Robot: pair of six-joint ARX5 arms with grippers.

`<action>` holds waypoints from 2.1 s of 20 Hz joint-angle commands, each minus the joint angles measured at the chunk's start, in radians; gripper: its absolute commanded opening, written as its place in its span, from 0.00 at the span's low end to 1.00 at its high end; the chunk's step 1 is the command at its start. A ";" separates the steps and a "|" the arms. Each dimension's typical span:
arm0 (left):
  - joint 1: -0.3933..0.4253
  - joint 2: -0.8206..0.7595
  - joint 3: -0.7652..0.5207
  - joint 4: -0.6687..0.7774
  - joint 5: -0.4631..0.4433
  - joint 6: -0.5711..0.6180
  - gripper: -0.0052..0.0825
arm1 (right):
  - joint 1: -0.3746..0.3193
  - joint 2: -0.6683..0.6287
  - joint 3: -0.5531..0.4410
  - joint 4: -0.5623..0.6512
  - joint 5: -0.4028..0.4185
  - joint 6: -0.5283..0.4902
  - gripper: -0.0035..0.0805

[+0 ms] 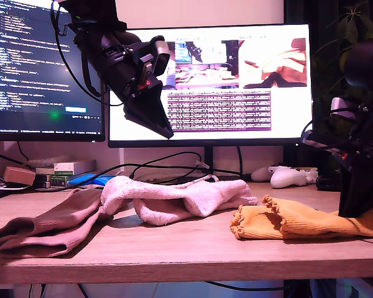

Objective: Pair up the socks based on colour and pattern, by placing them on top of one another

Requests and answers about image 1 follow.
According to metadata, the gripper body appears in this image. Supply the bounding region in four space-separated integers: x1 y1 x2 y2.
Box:
94 51 162 108

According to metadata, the orange frilled sock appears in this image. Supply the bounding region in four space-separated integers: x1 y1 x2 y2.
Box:
229 204 283 240
262 194 373 240

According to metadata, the black wallet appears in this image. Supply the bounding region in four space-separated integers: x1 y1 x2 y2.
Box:
315 175 342 192

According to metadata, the small white crumpled object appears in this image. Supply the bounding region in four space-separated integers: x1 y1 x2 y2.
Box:
303 168 318 184

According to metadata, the black monitor stand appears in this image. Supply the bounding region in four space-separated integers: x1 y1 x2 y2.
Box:
201 146 247 184

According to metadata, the white game controller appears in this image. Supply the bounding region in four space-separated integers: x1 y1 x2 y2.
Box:
269 166 308 189

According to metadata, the blue pouch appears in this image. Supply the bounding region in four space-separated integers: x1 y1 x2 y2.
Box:
67 173 116 189

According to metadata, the white green small box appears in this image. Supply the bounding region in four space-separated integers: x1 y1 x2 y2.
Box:
53 163 75 177

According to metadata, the beige game controller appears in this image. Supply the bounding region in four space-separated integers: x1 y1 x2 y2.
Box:
250 167 274 183

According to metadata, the dark code screen monitor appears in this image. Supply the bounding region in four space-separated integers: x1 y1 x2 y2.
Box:
0 0 106 143

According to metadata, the white screen monitor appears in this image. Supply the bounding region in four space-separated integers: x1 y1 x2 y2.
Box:
107 24 315 149

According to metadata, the stack of green boxes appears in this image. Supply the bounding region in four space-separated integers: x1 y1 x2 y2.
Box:
35 175 68 189

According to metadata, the green houseplant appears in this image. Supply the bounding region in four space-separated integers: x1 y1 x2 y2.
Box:
310 1 373 174

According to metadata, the black flat device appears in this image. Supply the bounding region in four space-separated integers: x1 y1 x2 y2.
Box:
0 182 30 200

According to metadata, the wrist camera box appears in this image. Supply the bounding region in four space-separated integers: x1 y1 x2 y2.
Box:
329 96 360 120
148 35 172 78

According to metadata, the long black cable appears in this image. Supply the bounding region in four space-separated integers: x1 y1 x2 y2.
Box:
34 151 203 192

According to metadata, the white cable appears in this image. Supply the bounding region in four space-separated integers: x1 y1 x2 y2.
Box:
142 174 220 189

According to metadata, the black monitor cable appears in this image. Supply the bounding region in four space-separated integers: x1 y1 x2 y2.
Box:
236 147 246 183

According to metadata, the thin black cable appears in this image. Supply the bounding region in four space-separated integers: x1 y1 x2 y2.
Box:
17 142 29 162

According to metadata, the black cable under table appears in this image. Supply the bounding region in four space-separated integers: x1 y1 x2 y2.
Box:
205 281 285 293

